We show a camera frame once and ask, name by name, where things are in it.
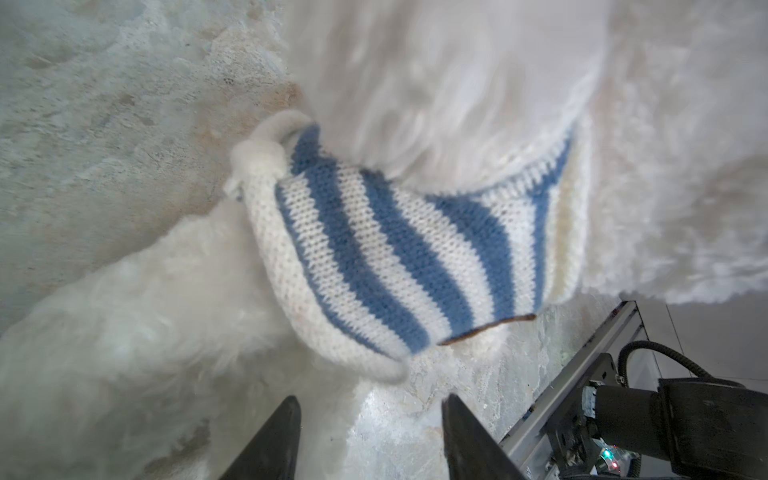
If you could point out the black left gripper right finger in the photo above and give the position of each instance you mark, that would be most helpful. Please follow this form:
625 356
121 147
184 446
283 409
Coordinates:
470 451

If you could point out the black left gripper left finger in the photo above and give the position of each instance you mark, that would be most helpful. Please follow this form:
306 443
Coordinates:
273 451

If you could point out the white teddy bear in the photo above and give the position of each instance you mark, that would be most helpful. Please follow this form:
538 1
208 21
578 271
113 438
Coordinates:
167 362

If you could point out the blue white striped shirt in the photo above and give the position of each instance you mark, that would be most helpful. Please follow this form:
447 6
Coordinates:
370 274

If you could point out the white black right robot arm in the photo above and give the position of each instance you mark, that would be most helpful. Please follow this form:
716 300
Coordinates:
705 427

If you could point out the right green circuit board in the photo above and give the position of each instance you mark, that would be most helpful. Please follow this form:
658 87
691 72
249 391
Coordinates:
612 460

